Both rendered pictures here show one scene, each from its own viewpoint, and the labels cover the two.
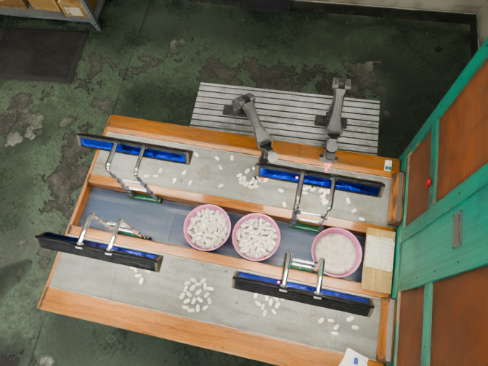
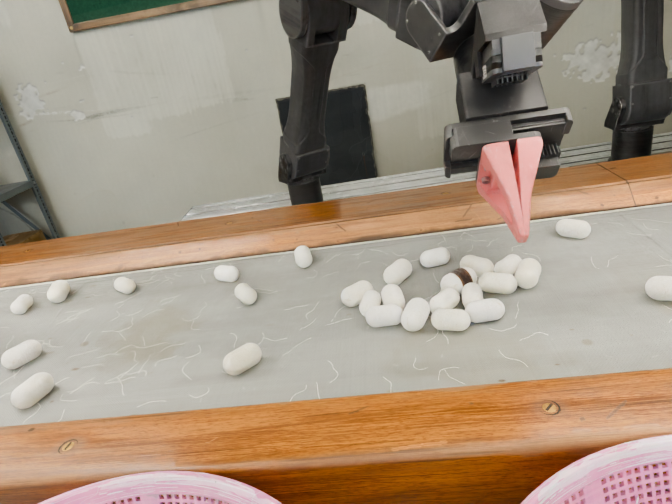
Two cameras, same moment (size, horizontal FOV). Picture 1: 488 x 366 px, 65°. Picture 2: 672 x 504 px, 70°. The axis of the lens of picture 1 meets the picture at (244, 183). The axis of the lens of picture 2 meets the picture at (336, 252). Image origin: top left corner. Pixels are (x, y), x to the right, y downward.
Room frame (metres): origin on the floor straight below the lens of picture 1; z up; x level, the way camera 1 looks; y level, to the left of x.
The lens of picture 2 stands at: (0.49, 0.13, 0.98)
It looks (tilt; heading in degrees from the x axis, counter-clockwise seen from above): 24 degrees down; 346
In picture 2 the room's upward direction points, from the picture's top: 10 degrees counter-clockwise
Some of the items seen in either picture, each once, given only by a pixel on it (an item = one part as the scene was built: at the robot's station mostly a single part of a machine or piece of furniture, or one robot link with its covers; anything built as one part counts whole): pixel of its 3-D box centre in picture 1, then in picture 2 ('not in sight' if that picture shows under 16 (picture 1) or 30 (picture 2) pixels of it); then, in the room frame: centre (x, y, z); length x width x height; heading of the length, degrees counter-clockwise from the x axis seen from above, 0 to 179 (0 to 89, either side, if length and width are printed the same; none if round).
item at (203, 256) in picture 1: (221, 261); not in sight; (0.41, 0.20, 0.71); 1.81 x 0.05 x 0.11; 69
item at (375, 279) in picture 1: (378, 259); not in sight; (0.26, -0.63, 0.77); 0.33 x 0.15 x 0.01; 159
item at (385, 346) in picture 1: (386, 329); not in sight; (-0.08, -0.55, 0.83); 0.30 x 0.06 x 0.07; 159
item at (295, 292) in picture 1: (301, 293); not in sight; (0.14, -0.16, 1.08); 0.62 x 0.08 x 0.07; 69
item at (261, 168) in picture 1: (319, 177); not in sight; (0.66, -0.37, 1.08); 0.62 x 0.08 x 0.07; 69
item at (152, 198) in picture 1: (139, 173); not in sight; (0.94, 0.57, 0.90); 0.20 x 0.19 x 0.45; 69
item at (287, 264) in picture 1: (300, 279); not in sight; (0.22, -0.19, 0.90); 0.20 x 0.19 x 0.45; 69
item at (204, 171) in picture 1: (240, 177); (365, 313); (0.88, 0.02, 0.73); 1.81 x 0.30 x 0.02; 69
